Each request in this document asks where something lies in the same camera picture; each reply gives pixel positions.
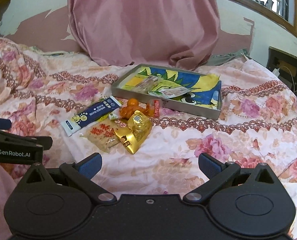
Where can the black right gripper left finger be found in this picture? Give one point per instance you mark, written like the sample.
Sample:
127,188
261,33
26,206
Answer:
79,175

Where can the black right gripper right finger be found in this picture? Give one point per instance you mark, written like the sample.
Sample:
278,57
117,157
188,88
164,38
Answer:
220,175

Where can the rice cracker packet red lettering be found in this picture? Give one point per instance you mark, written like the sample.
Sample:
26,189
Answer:
102,134

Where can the gold foil snack packet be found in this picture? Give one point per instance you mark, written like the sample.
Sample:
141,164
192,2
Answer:
135,132

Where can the white snack packet with barcode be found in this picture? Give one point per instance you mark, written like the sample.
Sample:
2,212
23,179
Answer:
168,93

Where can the clear nut snack bar packet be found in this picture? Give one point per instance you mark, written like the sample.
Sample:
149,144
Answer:
146,84

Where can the navy blue snack stick packet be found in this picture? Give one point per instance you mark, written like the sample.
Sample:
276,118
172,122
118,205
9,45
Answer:
91,114

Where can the floral pink bed quilt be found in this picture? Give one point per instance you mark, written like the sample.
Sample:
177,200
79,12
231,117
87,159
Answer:
257,123

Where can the grey tray with painted lining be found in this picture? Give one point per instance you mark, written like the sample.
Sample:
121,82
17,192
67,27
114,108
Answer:
205,98

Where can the orange glazed snack packet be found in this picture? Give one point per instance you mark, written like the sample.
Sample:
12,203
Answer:
132,106

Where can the grey green cloth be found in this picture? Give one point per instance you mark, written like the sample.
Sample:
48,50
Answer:
220,59

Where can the dark wooden side table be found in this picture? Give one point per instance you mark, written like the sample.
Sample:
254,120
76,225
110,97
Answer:
285,63

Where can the pink satin pillow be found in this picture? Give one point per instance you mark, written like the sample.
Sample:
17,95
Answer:
177,33

